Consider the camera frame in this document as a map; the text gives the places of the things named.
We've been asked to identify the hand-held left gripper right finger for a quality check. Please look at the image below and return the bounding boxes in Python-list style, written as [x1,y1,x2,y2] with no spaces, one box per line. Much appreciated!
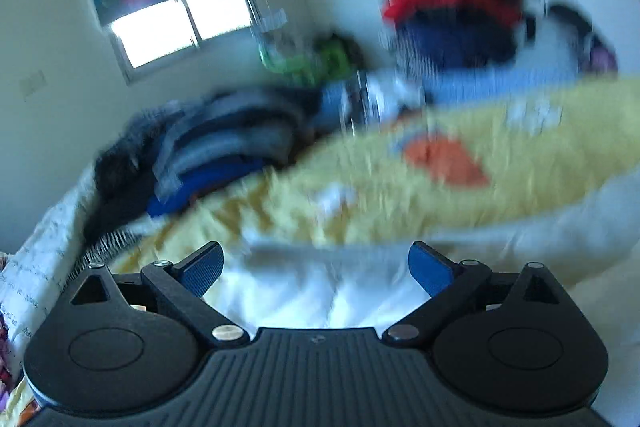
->
[381,242,568,350]

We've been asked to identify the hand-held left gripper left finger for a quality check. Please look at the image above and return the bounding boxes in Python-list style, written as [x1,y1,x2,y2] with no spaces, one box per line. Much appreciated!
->
[70,242,249,349]

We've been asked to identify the white duvet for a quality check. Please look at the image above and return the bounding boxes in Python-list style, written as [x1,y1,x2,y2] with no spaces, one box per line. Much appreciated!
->
[210,172,640,335]

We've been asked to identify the pile of dark clothes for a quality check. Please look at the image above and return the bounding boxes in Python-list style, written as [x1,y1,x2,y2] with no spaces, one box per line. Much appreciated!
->
[84,88,323,244]

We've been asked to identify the yellow printed bedspread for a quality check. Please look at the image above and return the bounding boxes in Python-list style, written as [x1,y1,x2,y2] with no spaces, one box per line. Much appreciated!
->
[0,77,640,427]

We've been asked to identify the black white striped cloth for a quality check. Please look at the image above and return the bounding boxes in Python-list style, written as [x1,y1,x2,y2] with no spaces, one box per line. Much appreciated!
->
[72,224,148,270]

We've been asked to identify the white printed quilt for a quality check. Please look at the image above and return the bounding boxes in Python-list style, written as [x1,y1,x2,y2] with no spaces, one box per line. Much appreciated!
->
[0,162,103,350]

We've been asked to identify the white black printed cloth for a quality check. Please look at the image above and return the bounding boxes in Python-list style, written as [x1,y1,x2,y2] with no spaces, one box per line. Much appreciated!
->
[345,71,433,130]

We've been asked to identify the light blue striped cloth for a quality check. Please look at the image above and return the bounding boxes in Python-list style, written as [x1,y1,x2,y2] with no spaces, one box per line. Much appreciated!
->
[427,68,628,105]

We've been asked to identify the navy blue jacket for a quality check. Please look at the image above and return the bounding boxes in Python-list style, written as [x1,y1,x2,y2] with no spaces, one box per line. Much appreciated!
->
[394,11,522,68]

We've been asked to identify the green plastic chair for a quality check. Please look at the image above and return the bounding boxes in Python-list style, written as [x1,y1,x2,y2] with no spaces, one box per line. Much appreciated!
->
[256,34,353,82]

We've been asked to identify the window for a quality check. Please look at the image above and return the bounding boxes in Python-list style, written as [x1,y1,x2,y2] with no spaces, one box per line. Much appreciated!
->
[101,0,257,74]

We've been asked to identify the black bag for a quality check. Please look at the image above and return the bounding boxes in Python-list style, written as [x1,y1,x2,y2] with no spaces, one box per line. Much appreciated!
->
[544,3,620,74]

